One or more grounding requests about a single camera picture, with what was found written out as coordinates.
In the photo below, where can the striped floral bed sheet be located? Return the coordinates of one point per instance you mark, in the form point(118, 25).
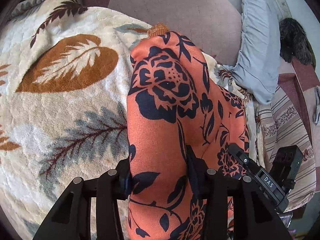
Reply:
point(282, 120)

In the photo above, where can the mauve quilted cushion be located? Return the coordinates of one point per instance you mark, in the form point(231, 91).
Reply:
point(175, 7)

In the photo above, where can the orange floral garment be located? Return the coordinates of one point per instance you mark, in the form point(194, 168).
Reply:
point(160, 135)

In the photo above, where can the dark fuzzy cloth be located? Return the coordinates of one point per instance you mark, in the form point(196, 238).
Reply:
point(295, 42)

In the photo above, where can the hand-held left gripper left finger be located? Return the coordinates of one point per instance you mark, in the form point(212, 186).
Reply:
point(127, 183)

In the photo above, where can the light blue ruffled pillow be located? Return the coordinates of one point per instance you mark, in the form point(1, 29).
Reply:
point(257, 42)

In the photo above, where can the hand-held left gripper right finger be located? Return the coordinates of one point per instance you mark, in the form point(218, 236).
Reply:
point(193, 180)

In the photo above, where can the leaf print fleece blanket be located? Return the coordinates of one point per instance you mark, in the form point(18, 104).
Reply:
point(62, 115)

